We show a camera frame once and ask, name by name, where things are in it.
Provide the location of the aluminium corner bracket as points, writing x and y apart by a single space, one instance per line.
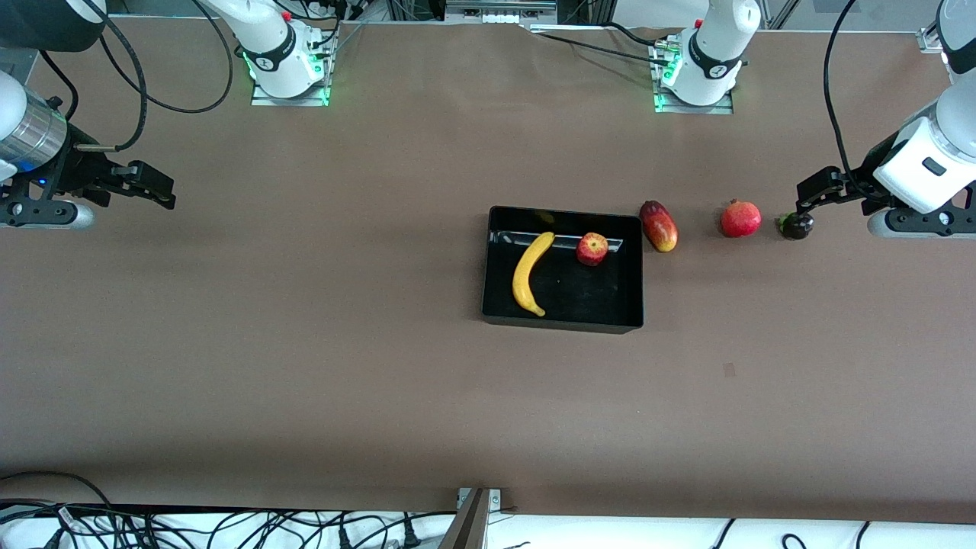
932 40

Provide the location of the red yellow apple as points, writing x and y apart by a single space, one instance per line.
592 250

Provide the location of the yellow banana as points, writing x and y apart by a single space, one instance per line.
524 278

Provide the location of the dark purple mangosteen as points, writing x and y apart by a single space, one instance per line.
798 226

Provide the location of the black rectangular plastic box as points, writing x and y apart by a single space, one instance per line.
579 297

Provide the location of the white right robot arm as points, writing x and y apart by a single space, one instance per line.
267 34

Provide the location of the small metal edge bracket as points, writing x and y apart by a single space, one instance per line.
494 499

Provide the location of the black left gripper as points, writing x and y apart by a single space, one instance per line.
855 185

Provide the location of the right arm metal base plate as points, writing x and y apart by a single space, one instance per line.
290 101

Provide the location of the aluminium frame strut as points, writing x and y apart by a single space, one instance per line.
781 15

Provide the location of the white power strip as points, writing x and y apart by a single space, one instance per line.
503 17

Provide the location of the red yellow mango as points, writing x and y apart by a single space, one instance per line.
659 229

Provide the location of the red pomegranate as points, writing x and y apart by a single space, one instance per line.
740 219

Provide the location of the grey metal post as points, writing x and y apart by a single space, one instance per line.
467 526

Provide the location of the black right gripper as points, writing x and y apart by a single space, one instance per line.
76 169

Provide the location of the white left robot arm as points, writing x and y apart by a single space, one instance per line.
717 46

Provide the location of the silver metal rail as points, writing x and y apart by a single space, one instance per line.
496 6

